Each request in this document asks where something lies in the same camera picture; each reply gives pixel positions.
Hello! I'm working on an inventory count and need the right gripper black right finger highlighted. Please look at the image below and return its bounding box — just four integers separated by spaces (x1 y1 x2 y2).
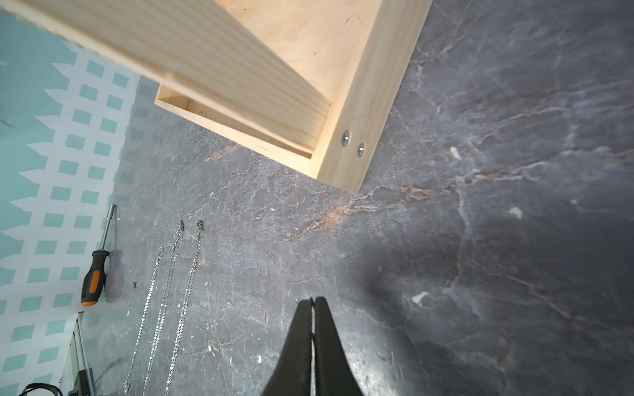
314 297 363 396

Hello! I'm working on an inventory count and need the wooden jewelry display stand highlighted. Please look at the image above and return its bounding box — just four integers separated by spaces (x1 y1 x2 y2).
1 1 431 192

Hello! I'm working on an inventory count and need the orange black screwdriver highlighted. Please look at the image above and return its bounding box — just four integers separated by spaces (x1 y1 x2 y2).
80 204 117 307

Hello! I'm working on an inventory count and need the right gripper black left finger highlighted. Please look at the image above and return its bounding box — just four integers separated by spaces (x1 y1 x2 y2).
262 299 313 396

